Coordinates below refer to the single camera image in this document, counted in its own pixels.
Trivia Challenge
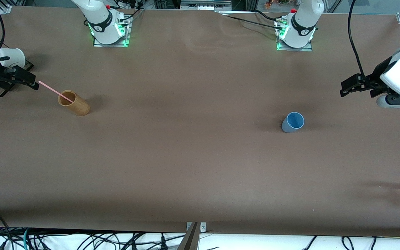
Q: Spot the pink chopstick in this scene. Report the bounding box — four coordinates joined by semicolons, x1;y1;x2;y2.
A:
38;81;74;103

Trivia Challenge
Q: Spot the blue cup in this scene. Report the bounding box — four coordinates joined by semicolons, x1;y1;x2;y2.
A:
281;111;305;133

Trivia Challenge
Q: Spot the white paper cup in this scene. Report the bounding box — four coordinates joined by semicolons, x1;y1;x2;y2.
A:
0;48;26;69

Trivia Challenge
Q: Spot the bamboo cylinder holder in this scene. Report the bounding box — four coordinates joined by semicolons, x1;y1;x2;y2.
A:
58;90;91;117

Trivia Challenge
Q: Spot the grey metal box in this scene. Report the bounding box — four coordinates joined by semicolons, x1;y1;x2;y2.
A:
180;0;232;11

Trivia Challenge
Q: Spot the black wire cup rack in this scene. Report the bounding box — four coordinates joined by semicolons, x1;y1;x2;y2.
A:
0;35;35;98

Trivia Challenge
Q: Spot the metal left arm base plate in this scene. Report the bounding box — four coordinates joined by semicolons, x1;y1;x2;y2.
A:
275;17;314;52

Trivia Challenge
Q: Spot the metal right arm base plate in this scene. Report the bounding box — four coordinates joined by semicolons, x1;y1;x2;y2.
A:
93;14;132;48

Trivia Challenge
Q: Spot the black cable on table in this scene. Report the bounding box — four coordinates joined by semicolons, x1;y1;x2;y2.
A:
217;10;281;30

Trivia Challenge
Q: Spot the green cable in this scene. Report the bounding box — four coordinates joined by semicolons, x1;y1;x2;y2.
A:
22;227;31;250

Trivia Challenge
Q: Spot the small metal table bracket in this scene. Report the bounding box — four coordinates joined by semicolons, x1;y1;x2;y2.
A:
186;222;207;232

